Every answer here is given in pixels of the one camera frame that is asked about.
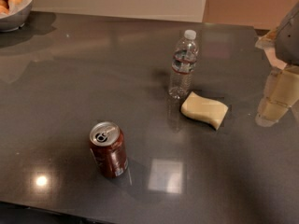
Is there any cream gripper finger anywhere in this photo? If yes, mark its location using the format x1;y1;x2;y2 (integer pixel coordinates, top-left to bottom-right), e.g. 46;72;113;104
255;28;286;69
255;65;299;127

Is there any red coke can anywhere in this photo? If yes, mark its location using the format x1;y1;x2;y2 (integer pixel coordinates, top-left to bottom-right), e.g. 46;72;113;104
90;121;128;178

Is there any yellow sponge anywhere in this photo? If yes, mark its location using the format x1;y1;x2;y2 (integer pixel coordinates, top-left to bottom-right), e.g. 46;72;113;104
180;91;228;130

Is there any clear plastic water bottle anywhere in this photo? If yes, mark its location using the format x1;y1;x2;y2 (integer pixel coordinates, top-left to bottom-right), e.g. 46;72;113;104
168;30;199;99

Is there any white paper bowl liner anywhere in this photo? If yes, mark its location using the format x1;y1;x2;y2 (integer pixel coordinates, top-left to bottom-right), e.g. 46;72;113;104
0;0;33;17

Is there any silver metal bowl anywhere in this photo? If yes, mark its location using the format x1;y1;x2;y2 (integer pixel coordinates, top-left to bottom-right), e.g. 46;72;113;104
0;0;34;32

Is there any orange fruit in bowl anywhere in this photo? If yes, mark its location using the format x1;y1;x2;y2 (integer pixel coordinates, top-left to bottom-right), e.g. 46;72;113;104
8;0;22;7

